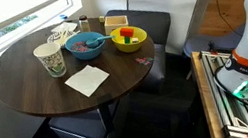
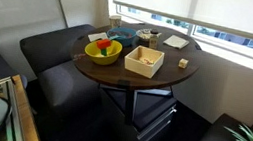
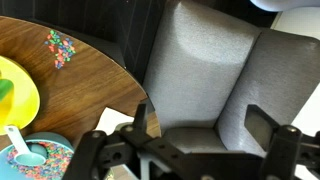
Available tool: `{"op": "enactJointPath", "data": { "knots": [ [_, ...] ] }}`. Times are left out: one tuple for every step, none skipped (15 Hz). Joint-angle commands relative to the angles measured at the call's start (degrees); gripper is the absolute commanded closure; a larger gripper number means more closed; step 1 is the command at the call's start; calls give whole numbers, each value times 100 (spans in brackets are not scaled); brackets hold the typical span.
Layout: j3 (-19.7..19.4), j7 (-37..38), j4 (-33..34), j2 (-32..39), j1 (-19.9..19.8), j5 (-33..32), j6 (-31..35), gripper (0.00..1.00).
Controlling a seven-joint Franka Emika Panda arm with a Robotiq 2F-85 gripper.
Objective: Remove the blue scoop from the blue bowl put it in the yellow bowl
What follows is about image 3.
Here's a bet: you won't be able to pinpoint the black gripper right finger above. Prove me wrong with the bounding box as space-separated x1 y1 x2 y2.
244 104 279 151

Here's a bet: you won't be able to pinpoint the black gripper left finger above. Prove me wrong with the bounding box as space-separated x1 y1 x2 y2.
133 103 148 133

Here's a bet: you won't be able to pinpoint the blue plastic scoop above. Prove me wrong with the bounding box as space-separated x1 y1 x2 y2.
4 125 47 166

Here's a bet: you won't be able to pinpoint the blue bowl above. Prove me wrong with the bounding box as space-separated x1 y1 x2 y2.
0 132 74 180

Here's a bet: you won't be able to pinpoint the yellow bowl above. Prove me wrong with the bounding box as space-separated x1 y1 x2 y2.
0 56 40 135

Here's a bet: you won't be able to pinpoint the white paper napkin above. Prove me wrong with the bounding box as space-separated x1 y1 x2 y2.
96 107 134 135

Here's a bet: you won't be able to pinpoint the round dark wooden table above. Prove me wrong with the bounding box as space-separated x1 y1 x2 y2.
0 16 147 145

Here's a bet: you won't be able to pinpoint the grey upholstered bench seat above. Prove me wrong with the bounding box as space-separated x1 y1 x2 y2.
143 0 320 156

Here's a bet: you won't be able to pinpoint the scattered colourful sprinkles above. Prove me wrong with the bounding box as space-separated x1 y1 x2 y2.
44 30 76 69

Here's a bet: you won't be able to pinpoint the green block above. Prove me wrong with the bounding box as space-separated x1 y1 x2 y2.
0 79 14 101

